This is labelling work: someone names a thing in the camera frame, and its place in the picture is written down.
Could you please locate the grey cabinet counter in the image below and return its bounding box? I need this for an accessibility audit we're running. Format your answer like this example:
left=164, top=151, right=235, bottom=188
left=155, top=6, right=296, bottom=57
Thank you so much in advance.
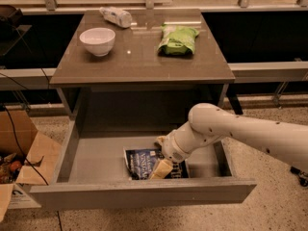
left=50, top=9, right=235, bottom=111

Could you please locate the white ceramic bowl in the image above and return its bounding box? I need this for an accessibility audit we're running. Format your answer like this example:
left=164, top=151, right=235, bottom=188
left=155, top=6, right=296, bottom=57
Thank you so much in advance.
left=79, top=28, right=116, bottom=57

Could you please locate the black device on shelf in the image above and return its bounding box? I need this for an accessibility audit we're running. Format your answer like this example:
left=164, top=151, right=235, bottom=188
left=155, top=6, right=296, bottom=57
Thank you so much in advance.
left=0, top=5, right=23, bottom=29

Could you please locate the open grey top drawer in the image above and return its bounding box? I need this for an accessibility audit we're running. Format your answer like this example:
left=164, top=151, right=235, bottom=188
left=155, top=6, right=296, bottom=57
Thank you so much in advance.
left=29, top=90, right=258, bottom=212

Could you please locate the blue chip bag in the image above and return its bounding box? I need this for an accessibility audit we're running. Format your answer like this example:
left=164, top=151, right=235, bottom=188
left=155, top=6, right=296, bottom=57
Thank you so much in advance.
left=124, top=148, right=189, bottom=180

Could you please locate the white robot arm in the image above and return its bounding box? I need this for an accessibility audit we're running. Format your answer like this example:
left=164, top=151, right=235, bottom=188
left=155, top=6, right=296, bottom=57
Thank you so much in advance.
left=150, top=103, right=308, bottom=179

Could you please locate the brown cardboard box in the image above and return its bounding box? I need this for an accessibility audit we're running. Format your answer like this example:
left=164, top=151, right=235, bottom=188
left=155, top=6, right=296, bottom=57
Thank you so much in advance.
left=0, top=111, right=61, bottom=221

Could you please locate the green chip bag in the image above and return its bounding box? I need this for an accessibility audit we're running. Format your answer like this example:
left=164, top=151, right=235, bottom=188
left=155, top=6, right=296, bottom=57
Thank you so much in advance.
left=158, top=24, right=199, bottom=55

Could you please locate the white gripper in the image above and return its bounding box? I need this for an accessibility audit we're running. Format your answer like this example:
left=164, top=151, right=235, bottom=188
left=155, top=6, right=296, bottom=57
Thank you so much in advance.
left=149, top=130, right=193, bottom=179

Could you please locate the black cable on floor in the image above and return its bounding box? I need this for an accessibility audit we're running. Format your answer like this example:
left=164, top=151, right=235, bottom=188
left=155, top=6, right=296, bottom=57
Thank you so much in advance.
left=0, top=70, right=64, bottom=231

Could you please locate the black power adapter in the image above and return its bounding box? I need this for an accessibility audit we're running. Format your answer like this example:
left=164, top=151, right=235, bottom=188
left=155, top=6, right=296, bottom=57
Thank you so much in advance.
left=290, top=167, right=308, bottom=187

